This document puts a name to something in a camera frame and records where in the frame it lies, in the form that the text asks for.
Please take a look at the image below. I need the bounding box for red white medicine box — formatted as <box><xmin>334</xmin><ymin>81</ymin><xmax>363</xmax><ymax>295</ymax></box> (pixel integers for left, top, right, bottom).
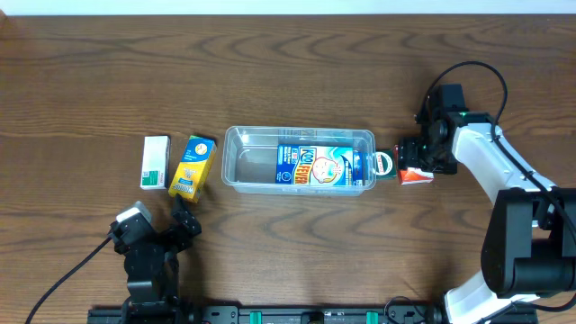
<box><xmin>393</xmin><ymin>145</ymin><xmax>434</xmax><ymax>185</ymax></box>

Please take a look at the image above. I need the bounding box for blue Kool Fever box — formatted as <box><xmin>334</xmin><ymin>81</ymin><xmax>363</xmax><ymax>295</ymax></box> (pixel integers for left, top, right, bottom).
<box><xmin>275</xmin><ymin>144</ymin><xmax>364</xmax><ymax>186</ymax></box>

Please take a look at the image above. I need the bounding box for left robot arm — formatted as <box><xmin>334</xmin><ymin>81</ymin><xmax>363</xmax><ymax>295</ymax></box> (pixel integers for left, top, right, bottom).
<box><xmin>109</xmin><ymin>194</ymin><xmax>202</xmax><ymax>320</ymax></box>

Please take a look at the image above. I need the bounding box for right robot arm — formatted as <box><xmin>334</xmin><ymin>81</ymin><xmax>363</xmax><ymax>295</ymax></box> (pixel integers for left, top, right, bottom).
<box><xmin>397</xmin><ymin>84</ymin><xmax>575</xmax><ymax>323</ymax></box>

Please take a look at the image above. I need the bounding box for clear plastic container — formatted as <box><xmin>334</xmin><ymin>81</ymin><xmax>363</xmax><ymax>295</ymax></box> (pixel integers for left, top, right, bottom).
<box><xmin>221</xmin><ymin>126</ymin><xmax>376</xmax><ymax>196</ymax></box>

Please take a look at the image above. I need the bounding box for small green round-logo box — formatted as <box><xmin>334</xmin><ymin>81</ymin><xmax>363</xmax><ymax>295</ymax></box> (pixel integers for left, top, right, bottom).
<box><xmin>374</xmin><ymin>149</ymin><xmax>397</xmax><ymax>180</ymax></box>

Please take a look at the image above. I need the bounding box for yellow Woods syrup box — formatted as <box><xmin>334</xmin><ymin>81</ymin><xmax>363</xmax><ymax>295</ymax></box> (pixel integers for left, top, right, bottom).
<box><xmin>168</xmin><ymin>136</ymin><xmax>217</xmax><ymax>203</ymax></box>

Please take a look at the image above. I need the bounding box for white green Panadol box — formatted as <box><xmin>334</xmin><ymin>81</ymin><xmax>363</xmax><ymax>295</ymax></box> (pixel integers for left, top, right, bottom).
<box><xmin>139</xmin><ymin>136</ymin><xmax>170</xmax><ymax>190</ymax></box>

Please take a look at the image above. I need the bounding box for left black cable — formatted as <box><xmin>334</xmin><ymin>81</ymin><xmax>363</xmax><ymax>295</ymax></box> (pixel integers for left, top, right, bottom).
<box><xmin>24</xmin><ymin>236</ymin><xmax>113</xmax><ymax>324</ymax></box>

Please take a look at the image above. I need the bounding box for black cable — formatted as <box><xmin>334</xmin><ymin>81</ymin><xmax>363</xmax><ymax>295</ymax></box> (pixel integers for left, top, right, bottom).
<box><xmin>24</xmin><ymin>236</ymin><xmax>113</xmax><ymax>324</ymax></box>
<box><xmin>413</xmin><ymin>60</ymin><xmax>576</xmax><ymax>314</ymax></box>

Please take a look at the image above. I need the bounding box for black mounting rail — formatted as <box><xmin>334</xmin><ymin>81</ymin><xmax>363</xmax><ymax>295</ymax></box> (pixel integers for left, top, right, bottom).
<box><xmin>86</xmin><ymin>305</ymin><xmax>539</xmax><ymax>324</ymax></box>

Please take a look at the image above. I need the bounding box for right black cable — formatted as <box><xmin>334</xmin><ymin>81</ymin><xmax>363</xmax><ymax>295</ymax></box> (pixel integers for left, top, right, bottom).
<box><xmin>413</xmin><ymin>60</ymin><xmax>576</xmax><ymax>314</ymax></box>

